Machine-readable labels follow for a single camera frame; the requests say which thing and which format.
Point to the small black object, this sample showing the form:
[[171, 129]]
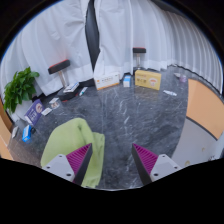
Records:
[[33, 130]]

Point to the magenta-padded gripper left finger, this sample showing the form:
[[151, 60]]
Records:
[[78, 158]]

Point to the small purple object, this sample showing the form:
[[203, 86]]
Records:
[[183, 78]]

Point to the white orange cardboard box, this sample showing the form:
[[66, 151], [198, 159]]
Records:
[[106, 81]]

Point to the white flat packet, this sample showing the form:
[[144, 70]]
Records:
[[14, 132]]

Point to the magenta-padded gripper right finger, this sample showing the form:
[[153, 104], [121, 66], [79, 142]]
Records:
[[145, 158]]

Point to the black red bar stool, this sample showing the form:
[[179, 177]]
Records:
[[139, 50], [59, 66]]

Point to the light green towel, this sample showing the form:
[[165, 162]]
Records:
[[68, 136]]

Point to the purple cardboard box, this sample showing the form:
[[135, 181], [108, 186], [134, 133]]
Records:
[[34, 112]]

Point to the green plant in white pot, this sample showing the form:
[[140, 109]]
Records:
[[20, 88]]

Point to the small white tube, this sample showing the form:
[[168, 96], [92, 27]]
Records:
[[170, 93]]

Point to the white booklet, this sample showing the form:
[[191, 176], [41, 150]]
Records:
[[71, 87]]

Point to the white card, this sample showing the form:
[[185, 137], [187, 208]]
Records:
[[46, 111]]

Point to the printed picture card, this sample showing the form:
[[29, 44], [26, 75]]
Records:
[[54, 103]]

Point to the yellow cardboard box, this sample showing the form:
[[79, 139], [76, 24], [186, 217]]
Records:
[[148, 80]]

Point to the small white blue box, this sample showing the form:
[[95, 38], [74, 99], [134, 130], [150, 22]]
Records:
[[127, 81]]

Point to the blue cardboard box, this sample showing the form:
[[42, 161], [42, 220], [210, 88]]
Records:
[[26, 133]]

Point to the white curtain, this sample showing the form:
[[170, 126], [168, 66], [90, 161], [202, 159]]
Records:
[[50, 36], [150, 30]]

